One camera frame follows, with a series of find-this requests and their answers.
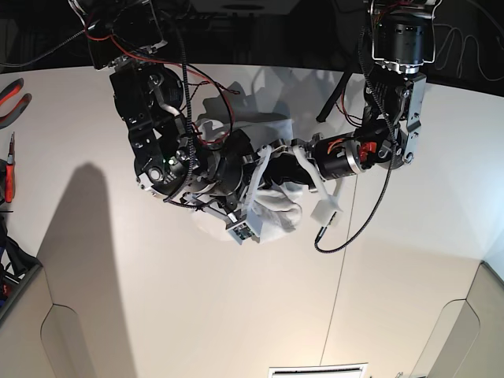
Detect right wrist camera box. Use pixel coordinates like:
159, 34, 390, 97
226, 211, 263, 245

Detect white cable loop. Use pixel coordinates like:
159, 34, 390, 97
435, 23, 504, 82

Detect black braided camera cable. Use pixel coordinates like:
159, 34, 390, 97
313, 27, 398, 254

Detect white vent grille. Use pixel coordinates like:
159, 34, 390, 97
268, 363, 368, 378

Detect orange grey pliers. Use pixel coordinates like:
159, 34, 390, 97
0, 79, 32, 132

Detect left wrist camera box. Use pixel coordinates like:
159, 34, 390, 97
310, 198, 343, 228

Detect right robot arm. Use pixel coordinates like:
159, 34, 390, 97
70, 1, 268, 231

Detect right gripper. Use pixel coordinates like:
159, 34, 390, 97
163, 129, 259, 227

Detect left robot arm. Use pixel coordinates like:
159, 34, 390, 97
263, 1, 440, 188

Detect red handled cutter tool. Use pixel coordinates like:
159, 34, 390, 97
5, 132, 15, 203

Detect white t-shirt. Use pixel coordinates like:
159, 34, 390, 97
191, 119, 302, 243

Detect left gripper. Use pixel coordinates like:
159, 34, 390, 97
261, 133, 365, 204

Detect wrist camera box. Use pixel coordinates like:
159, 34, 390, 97
310, 198, 343, 228
226, 211, 263, 245

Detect black bag at left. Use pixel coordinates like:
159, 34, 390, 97
1, 217, 42, 309

